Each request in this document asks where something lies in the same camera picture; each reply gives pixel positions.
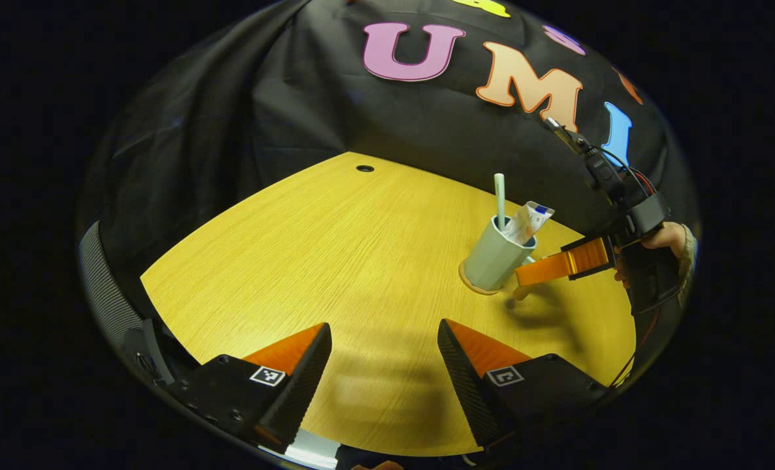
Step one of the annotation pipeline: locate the light green cup wooden handle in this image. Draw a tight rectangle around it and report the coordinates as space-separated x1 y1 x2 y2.
460 215 538 298

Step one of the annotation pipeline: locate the yellow wooden desktop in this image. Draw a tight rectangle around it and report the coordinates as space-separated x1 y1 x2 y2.
140 152 637 458

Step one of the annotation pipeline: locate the black backdrop cloth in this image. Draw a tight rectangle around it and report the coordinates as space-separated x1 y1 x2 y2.
77 0 698 314

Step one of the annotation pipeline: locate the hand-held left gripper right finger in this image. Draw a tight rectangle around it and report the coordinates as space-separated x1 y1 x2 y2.
437 319 613 451

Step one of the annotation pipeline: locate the round brown coaster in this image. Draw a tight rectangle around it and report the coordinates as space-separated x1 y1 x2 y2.
458 261 520 296

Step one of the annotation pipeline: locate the grey mesh office chair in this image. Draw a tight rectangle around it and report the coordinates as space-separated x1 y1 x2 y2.
77 221 179 387

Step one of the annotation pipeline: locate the pale green toothbrush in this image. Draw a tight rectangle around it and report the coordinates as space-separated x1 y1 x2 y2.
494 173 507 230

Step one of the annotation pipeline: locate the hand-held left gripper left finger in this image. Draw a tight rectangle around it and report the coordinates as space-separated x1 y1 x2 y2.
154 322 334 456

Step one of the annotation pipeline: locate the white toothpaste tube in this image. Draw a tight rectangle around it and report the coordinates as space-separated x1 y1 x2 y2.
501 201 556 246

